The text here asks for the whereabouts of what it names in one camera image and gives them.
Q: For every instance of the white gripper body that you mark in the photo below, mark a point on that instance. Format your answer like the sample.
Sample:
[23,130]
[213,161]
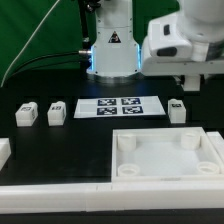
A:
[183,43]

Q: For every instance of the white square tabletop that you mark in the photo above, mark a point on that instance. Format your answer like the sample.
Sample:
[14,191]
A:
[164,154]

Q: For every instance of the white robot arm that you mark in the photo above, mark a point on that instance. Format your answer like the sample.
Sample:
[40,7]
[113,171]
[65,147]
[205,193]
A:
[115,53]

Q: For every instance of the white marker sheet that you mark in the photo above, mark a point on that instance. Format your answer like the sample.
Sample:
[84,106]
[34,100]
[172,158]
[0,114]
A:
[119,107]

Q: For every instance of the green backdrop curtain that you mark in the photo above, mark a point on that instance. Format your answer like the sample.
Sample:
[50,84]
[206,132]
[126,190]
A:
[32,28]

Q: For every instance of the white right fence wall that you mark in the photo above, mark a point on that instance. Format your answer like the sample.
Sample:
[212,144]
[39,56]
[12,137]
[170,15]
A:
[218,142]

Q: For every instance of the white fence wall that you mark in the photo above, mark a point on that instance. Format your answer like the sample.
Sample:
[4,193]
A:
[5,151]
[90,197]
[218,142]

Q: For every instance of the white front fence wall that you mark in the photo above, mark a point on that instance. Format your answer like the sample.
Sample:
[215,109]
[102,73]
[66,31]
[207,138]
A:
[90,197]

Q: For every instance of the white left fence wall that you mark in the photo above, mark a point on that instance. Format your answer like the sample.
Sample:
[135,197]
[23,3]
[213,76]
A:
[5,151]

